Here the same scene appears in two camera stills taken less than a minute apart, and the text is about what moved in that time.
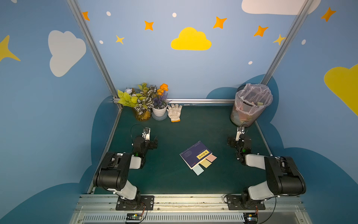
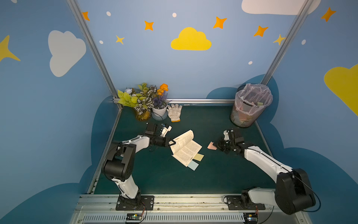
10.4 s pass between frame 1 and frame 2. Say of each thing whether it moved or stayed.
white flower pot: stayed
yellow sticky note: moved
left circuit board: stayed
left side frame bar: stayed
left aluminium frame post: stayed
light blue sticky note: moved
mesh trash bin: stayed
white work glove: stayed
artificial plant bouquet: stayed
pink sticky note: moved
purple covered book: moved
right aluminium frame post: stayed
